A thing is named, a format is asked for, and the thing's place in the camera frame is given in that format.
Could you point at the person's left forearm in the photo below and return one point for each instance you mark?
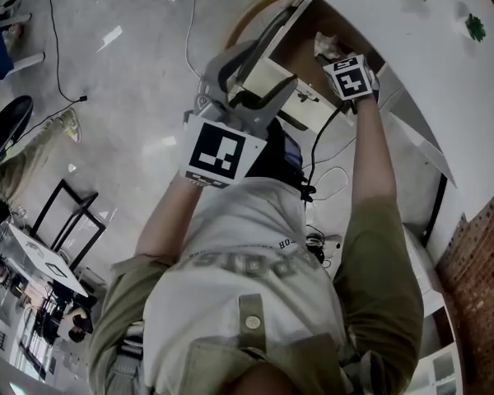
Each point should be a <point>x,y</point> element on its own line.
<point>169,220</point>

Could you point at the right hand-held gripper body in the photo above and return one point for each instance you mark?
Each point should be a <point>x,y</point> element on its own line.
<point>352,81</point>

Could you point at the white desk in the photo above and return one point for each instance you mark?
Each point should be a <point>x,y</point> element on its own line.
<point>395,27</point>

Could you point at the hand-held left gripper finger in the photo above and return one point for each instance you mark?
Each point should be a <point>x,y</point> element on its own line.
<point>278,97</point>
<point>214,70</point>

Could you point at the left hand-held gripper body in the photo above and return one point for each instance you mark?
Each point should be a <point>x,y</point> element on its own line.
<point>218,150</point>

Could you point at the person's right forearm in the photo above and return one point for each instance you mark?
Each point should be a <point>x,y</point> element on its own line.
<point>372,159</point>

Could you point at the small green plant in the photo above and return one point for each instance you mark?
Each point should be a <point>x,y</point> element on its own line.
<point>475,28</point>

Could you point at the white cloth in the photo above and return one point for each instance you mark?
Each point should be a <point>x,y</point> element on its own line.
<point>325,43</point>

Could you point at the person's torso in white shirt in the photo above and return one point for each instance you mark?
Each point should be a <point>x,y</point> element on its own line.
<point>247,286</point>

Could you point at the white table with papers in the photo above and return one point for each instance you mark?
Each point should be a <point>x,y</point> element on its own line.
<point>45,257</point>

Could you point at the black metal frame table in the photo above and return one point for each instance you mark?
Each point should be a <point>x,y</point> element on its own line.
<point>72,216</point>

